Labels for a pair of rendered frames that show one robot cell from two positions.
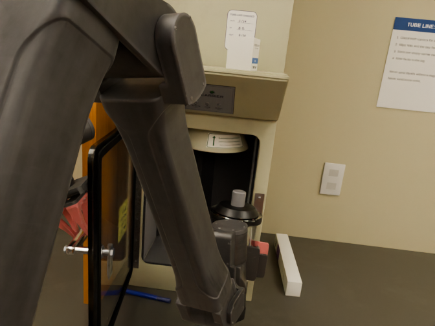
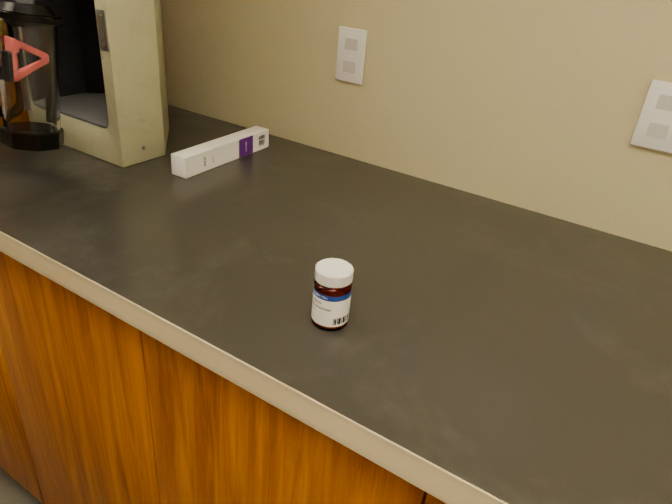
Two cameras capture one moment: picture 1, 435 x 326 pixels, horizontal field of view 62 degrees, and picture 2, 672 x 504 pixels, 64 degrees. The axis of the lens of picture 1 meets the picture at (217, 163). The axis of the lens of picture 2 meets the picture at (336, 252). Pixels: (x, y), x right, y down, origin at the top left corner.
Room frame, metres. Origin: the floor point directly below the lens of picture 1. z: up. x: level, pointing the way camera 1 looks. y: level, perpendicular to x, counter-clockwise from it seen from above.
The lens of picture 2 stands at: (0.08, -0.98, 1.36)
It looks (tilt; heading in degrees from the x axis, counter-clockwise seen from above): 29 degrees down; 27
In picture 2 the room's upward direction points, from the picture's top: 6 degrees clockwise
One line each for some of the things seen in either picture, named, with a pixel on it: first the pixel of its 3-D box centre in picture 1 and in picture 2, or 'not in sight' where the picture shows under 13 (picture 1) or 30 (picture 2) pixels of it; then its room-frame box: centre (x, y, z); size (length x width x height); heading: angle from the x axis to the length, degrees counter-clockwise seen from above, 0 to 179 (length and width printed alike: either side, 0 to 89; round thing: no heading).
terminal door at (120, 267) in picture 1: (116, 228); not in sight; (0.64, 0.19, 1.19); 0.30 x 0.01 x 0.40; 2
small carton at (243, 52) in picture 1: (243, 54); not in sight; (0.74, -0.03, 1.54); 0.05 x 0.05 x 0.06; 72
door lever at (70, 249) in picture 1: (88, 240); not in sight; (0.57, 0.21, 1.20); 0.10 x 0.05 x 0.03; 2
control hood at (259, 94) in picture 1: (203, 91); not in sight; (0.75, 0.04, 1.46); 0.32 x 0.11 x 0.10; 87
